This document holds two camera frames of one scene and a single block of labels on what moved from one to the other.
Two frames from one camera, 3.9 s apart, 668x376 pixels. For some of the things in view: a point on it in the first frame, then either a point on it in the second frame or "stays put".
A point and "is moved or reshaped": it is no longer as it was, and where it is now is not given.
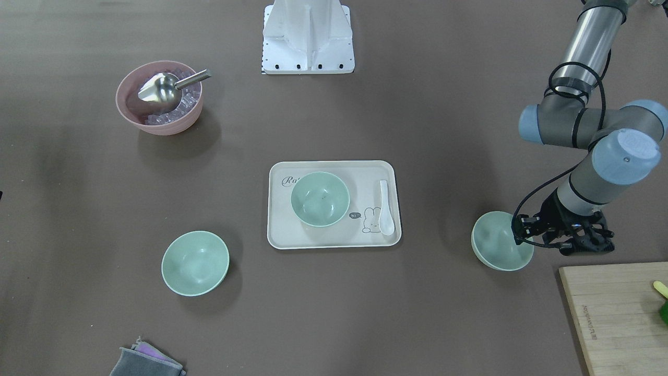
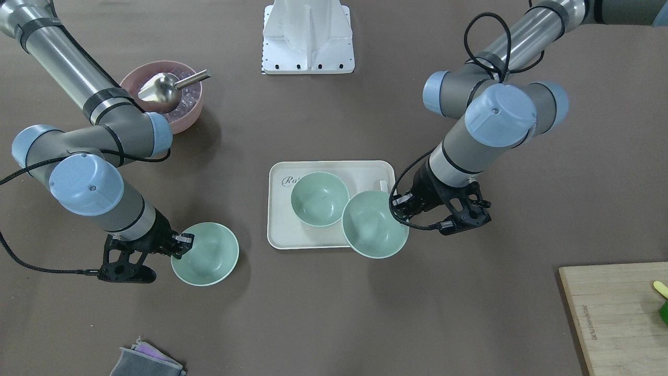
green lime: (664, 313) stays put
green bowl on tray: (320, 199) stays put
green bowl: (495, 245) to (371, 227)
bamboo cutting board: (616, 308) stays put
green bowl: (194, 263) is moved or reshaped
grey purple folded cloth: (143, 359) stays put
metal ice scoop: (163, 90) stays put
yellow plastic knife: (661, 288) stays put
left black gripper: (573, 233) to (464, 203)
